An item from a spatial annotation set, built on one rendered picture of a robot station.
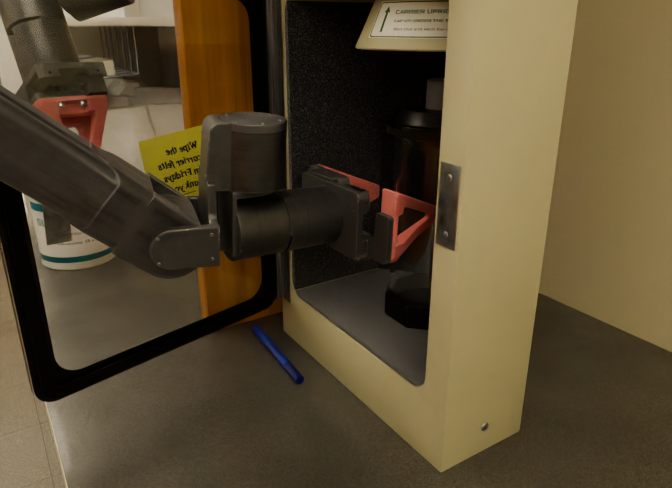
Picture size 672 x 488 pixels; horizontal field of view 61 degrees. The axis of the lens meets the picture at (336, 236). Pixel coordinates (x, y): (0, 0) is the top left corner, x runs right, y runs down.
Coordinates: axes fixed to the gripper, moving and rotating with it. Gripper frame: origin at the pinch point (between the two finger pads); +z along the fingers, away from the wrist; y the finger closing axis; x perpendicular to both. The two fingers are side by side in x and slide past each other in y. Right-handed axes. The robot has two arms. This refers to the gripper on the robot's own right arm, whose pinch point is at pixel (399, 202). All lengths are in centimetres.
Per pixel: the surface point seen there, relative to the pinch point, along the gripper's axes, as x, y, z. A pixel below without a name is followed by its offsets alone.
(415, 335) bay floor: 14.5, -3.5, 0.6
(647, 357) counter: 21.0, -14.1, 31.0
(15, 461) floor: 118, 137, -41
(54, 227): 0.3, 8.4, -32.3
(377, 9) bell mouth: -18.9, 1.1, -3.5
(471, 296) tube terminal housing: 4.2, -14.6, -3.6
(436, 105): -10.0, -0.5, 3.6
